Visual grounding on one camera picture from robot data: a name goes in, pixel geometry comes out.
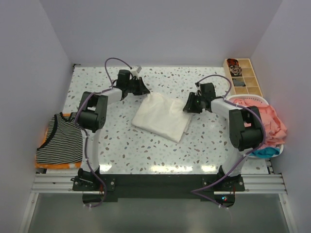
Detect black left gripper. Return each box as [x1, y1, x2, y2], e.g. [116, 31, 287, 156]
[126, 77, 150, 96]

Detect white floral print t-shirt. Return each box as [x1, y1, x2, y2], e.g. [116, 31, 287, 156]
[132, 92, 192, 143]

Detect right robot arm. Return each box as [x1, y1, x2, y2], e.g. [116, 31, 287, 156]
[183, 82, 266, 192]

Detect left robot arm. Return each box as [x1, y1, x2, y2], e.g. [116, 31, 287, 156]
[74, 66, 150, 190]

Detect grey rolled socks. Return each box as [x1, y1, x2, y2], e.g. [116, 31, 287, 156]
[232, 78, 246, 87]

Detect pink black rolled socks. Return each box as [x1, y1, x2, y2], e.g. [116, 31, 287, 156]
[229, 66, 242, 77]

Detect red black rolled socks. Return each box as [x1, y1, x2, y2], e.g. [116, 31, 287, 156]
[226, 58, 240, 67]

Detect wooden compartment organizer box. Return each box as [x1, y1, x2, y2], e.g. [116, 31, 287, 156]
[223, 58, 262, 97]

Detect white plastic laundry basket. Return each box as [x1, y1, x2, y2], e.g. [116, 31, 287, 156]
[228, 95, 284, 158]

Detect teal garment in basket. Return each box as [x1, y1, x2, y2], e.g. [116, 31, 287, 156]
[250, 147, 280, 158]

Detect salmon orange garment in basket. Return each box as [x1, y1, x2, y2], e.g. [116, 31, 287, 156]
[232, 98, 287, 149]

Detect black white striped folded shirt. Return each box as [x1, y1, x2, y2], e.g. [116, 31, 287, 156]
[35, 112, 84, 164]

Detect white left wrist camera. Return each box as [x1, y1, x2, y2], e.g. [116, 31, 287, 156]
[130, 66, 142, 78]

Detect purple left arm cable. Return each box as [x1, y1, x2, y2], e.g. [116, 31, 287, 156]
[74, 57, 133, 207]

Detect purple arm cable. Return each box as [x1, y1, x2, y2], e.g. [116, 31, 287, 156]
[74, 57, 133, 207]
[191, 74, 267, 208]

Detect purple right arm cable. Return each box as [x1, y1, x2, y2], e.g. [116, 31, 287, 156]
[191, 74, 267, 208]

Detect aluminium table frame rail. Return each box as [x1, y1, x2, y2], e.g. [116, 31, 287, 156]
[31, 174, 287, 194]

